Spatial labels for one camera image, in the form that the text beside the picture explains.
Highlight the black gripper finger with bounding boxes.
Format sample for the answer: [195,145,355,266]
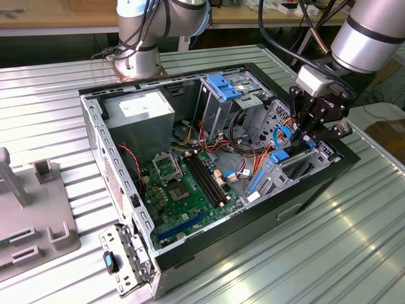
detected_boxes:
[288,84,310,149]
[307,121,354,148]

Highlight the blue data wire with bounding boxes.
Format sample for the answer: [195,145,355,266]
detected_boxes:
[271,124,298,149]

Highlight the hard disk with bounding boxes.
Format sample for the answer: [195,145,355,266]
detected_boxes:
[270,138,315,165]

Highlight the orange red disk power wire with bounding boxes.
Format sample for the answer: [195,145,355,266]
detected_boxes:
[251,117,298,183]

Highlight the grey metal disk bay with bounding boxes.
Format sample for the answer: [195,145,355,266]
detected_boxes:
[243,139,338,204]

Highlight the brown cardboard box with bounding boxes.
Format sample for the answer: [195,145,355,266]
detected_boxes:
[363,118,405,161]

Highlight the blue plastic cage latch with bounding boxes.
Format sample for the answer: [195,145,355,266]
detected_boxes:
[207,74,245,101]

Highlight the grey metal drive cage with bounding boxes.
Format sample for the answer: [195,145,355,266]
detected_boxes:
[194,72,270,145]

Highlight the small white black box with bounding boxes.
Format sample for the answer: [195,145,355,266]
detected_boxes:
[278,1,300,15]

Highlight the black RAM slot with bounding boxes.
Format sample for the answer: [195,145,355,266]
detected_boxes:
[182,153,224,208]
[191,151,232,203]

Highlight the black open PC case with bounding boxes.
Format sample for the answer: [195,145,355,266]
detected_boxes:
[78,61,362,300]

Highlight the metal CPU socket cover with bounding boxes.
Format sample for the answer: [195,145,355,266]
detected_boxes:
[151,152,185,186]

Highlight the CPU socket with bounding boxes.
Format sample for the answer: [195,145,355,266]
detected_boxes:
[166,182,193,204]

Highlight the grey power supply unit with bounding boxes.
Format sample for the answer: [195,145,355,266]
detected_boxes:
[106,90,176,159]

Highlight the green motherboard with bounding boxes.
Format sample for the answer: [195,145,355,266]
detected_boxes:
[139,148,246,250]

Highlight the blue expansion slot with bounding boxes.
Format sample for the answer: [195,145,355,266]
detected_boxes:
[156,210,206,242]

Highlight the black blue latch clip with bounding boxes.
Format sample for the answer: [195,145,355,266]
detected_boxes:
[103,250,120,275]

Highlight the wooden desk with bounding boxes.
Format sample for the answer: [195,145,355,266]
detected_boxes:
[0,0,352,38]

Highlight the grey parts rack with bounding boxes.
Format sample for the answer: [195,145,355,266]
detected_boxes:
[0,147,82,280]

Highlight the grey wrist camera housing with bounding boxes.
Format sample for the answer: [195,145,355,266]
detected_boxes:
[296,65,333,96]

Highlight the brown braided hose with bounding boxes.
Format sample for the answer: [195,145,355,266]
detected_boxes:
[307,24,332,55]

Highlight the thick black looped cable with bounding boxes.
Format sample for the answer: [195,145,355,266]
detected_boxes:
[228,107,256,156]

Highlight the blue plastic bay rail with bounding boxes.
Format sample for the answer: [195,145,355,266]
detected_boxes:
[247,160,273,194]

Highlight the white connector thin wire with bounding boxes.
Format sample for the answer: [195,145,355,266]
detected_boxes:
[223,169,254,185]

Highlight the red yellow wire bundle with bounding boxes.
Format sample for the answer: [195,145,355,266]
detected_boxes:
[172,119,234,158]

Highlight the brown square base plate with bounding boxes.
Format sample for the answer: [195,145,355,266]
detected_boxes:
[112,61,168,84]

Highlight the grey metal slot bracket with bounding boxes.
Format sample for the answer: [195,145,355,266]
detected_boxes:
[98,222,156,299]

